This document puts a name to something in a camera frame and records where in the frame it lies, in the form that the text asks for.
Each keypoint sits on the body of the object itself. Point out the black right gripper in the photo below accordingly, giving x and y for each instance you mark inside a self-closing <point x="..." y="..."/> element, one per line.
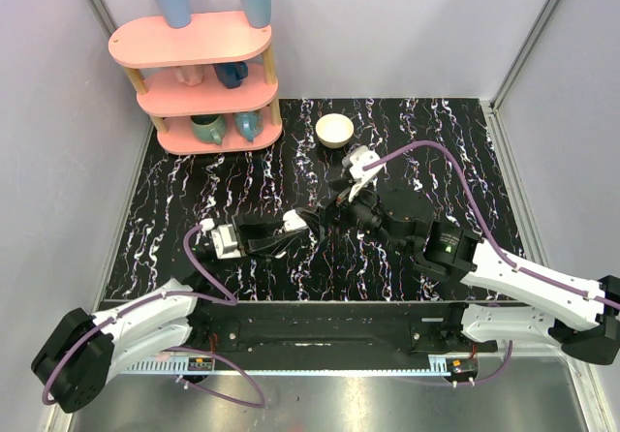
<point x="335" y="205"/>

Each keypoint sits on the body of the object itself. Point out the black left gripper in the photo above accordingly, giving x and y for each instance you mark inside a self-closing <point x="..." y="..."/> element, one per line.
<point x="243" y="237"/>

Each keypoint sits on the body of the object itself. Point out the white square charging case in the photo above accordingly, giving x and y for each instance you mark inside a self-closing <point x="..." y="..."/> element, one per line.
<point x="292" y="221"/>

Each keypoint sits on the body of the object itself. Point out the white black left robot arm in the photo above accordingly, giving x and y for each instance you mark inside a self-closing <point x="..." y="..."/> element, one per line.
<point x="86" y="351"/>

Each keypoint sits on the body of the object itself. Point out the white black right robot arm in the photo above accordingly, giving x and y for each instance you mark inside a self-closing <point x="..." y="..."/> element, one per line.
<point x="577" y="315"/>

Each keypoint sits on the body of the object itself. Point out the cream white bowl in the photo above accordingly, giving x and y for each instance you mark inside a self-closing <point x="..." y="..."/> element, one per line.
<point x="334" y="130"/>

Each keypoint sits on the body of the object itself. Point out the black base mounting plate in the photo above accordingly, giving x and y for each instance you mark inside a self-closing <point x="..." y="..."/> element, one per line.
<point x="411" y="327"/>

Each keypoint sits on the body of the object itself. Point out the blue butterfly mug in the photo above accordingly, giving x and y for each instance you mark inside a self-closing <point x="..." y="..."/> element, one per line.
<point x="249" y="124"/>

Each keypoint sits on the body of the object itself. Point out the green ceramic mug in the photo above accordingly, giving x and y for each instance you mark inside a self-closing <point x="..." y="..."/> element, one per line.
<point x="209" y="128"/>

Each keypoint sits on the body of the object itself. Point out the dark blue mug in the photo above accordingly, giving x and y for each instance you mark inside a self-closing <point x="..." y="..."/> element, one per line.
<point x="232" y="74"/>

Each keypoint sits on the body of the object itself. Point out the pink mug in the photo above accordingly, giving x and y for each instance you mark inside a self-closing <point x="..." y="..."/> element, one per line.
<point x="190" y="75"/>

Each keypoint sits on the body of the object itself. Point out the pink three-tier shelf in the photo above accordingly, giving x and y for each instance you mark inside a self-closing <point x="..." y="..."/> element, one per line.
<point x="148" y="50"/>

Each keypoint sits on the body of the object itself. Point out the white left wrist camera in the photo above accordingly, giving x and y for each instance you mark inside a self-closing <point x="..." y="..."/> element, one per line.
<point x="224" y="239"/>

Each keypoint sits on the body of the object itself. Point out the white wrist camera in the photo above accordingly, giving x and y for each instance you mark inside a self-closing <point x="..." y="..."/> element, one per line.
<point x="362" y="164"/>
<point x="224" y="239"/>

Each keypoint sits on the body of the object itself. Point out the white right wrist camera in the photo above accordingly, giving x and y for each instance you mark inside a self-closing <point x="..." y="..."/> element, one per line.
<point x="362" y="164"/>

